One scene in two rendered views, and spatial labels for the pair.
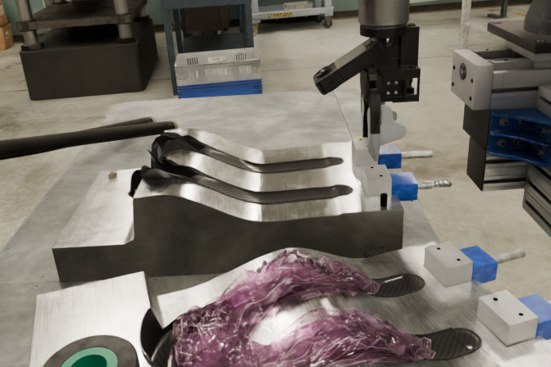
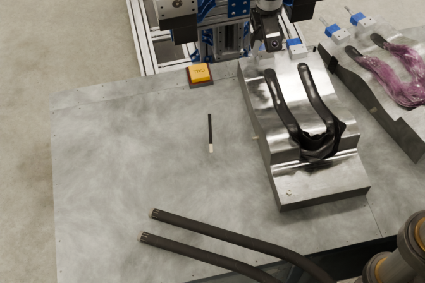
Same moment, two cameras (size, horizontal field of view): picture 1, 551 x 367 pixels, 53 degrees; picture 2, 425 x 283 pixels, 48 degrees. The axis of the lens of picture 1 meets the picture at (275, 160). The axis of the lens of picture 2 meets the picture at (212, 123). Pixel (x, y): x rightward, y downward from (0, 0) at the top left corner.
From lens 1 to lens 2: 1.65 m
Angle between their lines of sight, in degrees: 75
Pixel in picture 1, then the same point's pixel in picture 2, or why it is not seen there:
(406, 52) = not seen: hidden behind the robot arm
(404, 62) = not seen: hidden behind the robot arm
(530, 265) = (52, 83)
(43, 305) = not seen: outside the picture
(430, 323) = (370, 44)
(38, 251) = (344, 222)
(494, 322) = (370, 26)
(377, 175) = (302, 48)
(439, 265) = (346, 37)
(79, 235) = (357, 177)
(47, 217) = (308, 239)
